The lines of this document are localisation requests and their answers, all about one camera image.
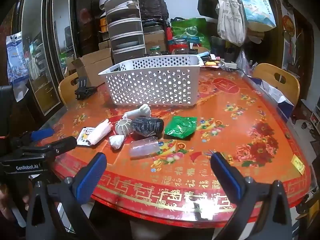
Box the black folding phone stand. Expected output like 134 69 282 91
74 76 98 100

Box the grey stacked drawer tower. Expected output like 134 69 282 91
104 0 147 64

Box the black plastic bag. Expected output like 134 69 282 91
137 0 169 20

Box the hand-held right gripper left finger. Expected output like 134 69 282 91
25 152 108 240

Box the green snack bag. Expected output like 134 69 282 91
171 17 212 48

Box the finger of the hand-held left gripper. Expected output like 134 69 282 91
19 128 54 143
21 136 77 156

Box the pink white towel roll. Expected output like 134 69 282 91
87 119 112 145

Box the blue white printed bag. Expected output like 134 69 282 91
237 0 277 32

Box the white plastic bag ball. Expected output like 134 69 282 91
109 134 125 150

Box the yellow printed carton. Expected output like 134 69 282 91
99 12 110 33

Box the glass jar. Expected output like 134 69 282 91
172 39 190 55

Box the blue printed plastic packet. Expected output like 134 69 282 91
6 32 29 85

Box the wooden chair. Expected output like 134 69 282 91
252 63 300 105
58 72 80 105

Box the green foil packet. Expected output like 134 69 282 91
164 116 198 139

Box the small cartoon print packet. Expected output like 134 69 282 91
76 127 97 147

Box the open cardboard box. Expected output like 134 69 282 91
71 47 114 87

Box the white canvas tote bag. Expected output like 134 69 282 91
216 0 247 47

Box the person's left hand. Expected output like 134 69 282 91
0 184 32 220

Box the black soft packet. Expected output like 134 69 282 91
131 117 165 137

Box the red wall hanging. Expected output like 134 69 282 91
277 0 300 70

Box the white power strip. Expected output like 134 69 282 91
219 59 238 70

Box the white blue paper bag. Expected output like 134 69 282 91
250 77 295 124

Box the small brown cardboard box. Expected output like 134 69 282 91
144 30 167 53

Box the mirrored wardrobe door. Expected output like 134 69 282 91
20 0 62 115
51 0 78 78

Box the clear plastic packet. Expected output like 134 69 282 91
129 137 160 158

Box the white perforated plastic basket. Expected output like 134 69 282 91
98 54 203 106

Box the yellow paper label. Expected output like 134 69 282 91
291 154 305 175

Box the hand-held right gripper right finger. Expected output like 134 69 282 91
210 151 293 240

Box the white ribbed round toy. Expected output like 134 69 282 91
115 119 132 135

